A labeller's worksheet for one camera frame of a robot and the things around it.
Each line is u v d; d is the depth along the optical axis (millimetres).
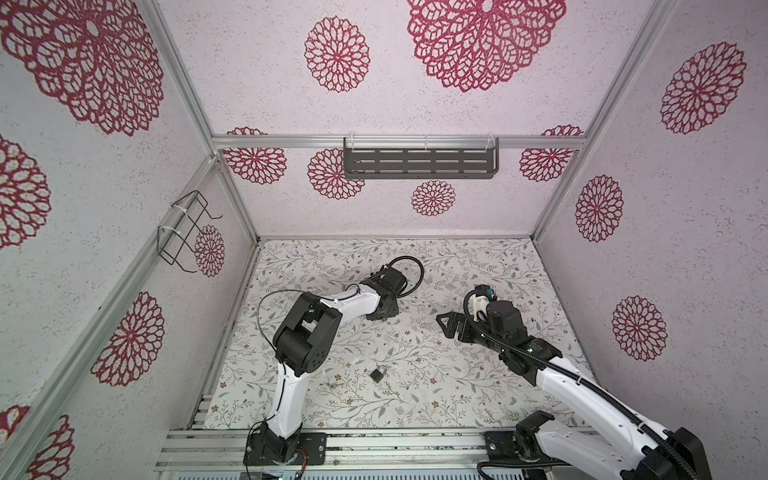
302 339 537
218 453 745
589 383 490
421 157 947
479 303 727
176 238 746
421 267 866
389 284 795
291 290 1062
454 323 705
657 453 404
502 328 610
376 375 853
